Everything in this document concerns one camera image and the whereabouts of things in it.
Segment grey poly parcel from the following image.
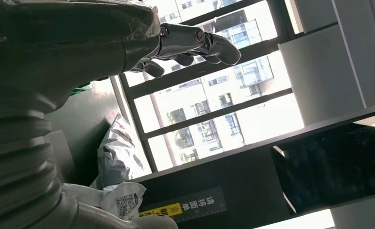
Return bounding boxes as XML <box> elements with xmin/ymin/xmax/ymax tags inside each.
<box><xmin>61</xmin><ymin>181</ymin><xmax>147</xmax><ymax>222</ymax></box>

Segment white poly parcel, red stripes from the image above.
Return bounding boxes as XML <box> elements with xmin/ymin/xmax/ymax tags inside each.
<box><xmin>91</xmin><ymin>114</ymin><xmax>152</xmax><ymax>190</ymax></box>

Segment black inbound scanning machine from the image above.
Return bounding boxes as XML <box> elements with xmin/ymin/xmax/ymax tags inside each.
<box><xmin>48</xmin><ymin>101</ymin><xmax>375</xmax><ymax>229</ymax></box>

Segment dark green table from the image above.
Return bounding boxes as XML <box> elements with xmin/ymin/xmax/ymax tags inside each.
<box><xmin>45</xmin><ymin>79</ymin><xmax>122</xmax><ymax>187</ymax></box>

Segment pale building outside window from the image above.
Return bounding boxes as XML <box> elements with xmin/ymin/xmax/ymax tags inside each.
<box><xmin>159</xmin><ymin>0</ymin><xmax>275</xmax><ymax>165</ymax></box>

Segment dark window frame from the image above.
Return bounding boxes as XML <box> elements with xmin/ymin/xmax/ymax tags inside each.
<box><xmin>110</xmin><ymin>0</ymin><xmax>340</xmax><ymax>173</ymax></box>

